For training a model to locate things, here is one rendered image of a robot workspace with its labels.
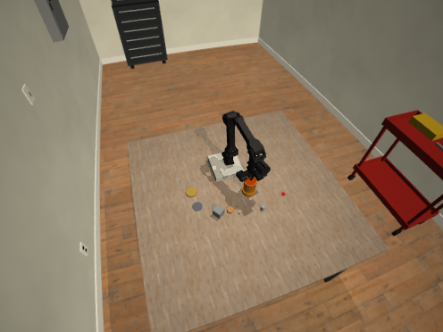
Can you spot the grey flat disc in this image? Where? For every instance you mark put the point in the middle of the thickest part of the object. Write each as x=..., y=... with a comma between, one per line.
x=197, y=206

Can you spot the yellow round disc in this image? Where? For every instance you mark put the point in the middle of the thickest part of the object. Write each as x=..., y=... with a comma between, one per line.
x=191, y=192

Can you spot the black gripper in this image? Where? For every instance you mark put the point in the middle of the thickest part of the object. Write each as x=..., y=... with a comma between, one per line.
x=242, y=175

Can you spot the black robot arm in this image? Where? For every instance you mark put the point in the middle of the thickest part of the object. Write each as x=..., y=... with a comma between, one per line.
x=254, y=146

